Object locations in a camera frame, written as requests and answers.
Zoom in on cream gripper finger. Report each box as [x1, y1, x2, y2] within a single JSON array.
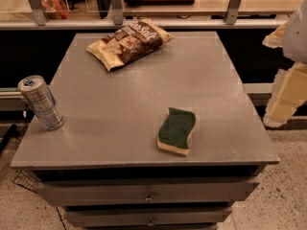
[[262, 24, 286, 49], [263, 62, 307, 127]]

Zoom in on green yellow sponge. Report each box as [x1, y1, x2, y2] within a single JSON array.
[[157, 107, 196, 156]]

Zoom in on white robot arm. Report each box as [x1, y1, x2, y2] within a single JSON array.
[[262, 0, 307, 127]]

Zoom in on brown chip bag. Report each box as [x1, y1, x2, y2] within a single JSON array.
[[86, 19, 175, 71]]

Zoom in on orange snack bag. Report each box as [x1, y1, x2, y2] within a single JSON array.
[[40, 0, 69, 19]]

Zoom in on grey drawer cabinet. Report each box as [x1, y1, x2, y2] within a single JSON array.
[[12, 32, 279, 230]]

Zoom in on grey drawer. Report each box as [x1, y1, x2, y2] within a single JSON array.
[[65, 207, 232, 228], [35, 177, 259, 206]]

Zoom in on silver blue drink can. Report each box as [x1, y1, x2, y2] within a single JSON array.
[[18, 75, 63, 130]]

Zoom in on top grey drawer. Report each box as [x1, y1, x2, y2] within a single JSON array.
[[35, 177, 259, 206]]

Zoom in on black wire rack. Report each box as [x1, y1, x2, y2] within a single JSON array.
[[13, 171, 35, 193]]

